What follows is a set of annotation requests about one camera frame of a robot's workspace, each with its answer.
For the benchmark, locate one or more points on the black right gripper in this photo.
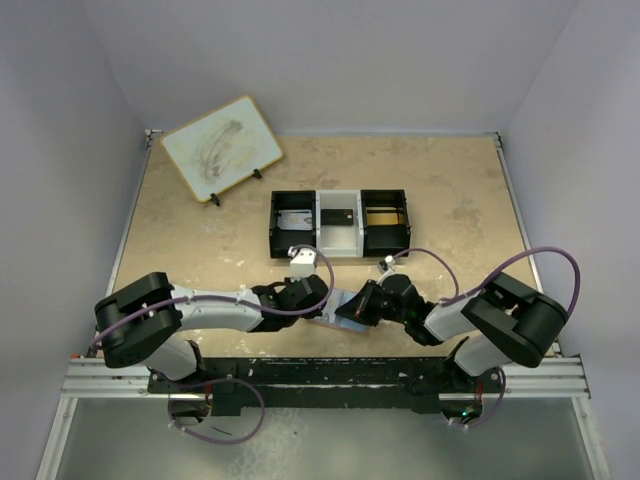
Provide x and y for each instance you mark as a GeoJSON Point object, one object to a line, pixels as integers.
{"type": "Point", "coordinates": [358, 306]}

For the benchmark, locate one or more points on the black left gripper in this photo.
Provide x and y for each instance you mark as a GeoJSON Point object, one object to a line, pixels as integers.
{"type": "Point", "coordinates": [290, 282]}

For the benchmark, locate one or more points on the black card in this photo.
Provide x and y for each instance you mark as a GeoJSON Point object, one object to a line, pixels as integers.
{"type": "Point", "coordinates": [337, 217]}

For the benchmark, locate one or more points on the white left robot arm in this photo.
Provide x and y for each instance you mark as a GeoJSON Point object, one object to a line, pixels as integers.
{"type": "Point", "coordinates": [138, 324]}

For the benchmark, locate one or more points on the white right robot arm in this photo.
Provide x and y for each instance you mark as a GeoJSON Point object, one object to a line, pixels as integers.
{"type": "Point", "coordinates": [513, 322]}

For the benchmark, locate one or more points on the silver card in bin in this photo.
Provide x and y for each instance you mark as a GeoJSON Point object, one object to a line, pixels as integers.
{"type": "Point", "coordinates": [295, 220]}

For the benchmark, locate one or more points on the gold card in bin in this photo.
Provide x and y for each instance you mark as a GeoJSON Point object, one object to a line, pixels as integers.
{"type": "Point", "coordinates": [384, 218]}

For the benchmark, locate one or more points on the black right bin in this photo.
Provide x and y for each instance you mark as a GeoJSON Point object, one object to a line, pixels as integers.
{"type": "Point", "coordinates": [380, 241]}

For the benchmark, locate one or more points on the black bin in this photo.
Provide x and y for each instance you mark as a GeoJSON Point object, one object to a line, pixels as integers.
{"type": "Point", "coordinates": [380, 241]}
{"type": "Point", "coordinates": [279, 240]}

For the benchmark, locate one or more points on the black left bin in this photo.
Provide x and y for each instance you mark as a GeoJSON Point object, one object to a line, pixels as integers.
{"type": "Point", "coordinates": [279, 240]}

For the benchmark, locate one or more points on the white middle bin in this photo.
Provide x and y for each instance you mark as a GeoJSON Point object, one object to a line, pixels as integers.
{"type": "Point", "coordinates": [340, 241]}

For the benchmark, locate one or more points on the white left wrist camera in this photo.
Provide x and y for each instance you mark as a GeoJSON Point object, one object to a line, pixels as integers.
{"type": "Point", "coordinates": [302, 262]}

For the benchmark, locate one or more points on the whiteboard with orange frame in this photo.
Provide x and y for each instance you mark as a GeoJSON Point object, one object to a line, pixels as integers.
{"type": "Point", "coordinates": [222, 148]}

